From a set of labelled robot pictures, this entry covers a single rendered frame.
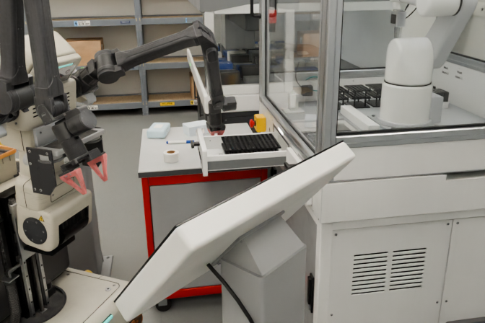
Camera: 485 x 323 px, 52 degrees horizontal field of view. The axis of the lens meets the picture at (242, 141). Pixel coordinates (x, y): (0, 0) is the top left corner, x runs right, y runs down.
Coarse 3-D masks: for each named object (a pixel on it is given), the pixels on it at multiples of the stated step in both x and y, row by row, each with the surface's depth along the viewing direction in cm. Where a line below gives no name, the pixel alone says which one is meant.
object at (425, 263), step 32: (288, 224) 208; (320, 224) 159; (352, 224) 160; (384, 224) 162; (416, 224) 165; (448, 224) 167; (480, 224) 169; (320, 256) 162; (352, 256) 165; (384, 256) 167; (416, 256) 169; (448, 256) 172; (480, 256) 174; (320, 288) 167; (352, 288) 170; (384, 288) 172; (416, 288) 174; (448, 288) 176; (480, 288) 179; (320, 320) 171; (352, 320) 174; (384, 320) 176; (416, 320) 179; (448, 320) 181; (480, 320) 181
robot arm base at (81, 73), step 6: (78, 72) 180; (84, 72) 178; (78, 78) 179; (84, 78) 179; (90, 78) 179; (96, 78) 181; (84, 84) 180; (90, 84) 181; (96, 84) 184; (84, 90) 182; (90, 90) 184; (78, 96) 180
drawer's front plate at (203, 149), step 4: (200, 128) 212; (200, 132) 207; (200, 136) 202; (200, 140) 198; (200, 144) 197; (204, 144) 193; (200, 148) 198; (204, 148) 189; (200, 152) 200; (204, 152) 187; (204, 156) 187; (200, 160) 204; (204, 160) 188; (204, 164) 188; (204, 168) 189; (204, 172) 189; (204, 176) 190
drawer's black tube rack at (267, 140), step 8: (232, 136) 211; (240, 136) 210; (248, 136) 210; (256, 136) 210; (264, 136) 210; (272, 136) 209; (232, 144) 201; (240, 144) 201; (248, 144) 201; (256, 144) 200; (264, 144) 200; (272, 144) 201; (224, 152) 200; (232, 152) 200; (240, 152) 200; (248, 152) 200
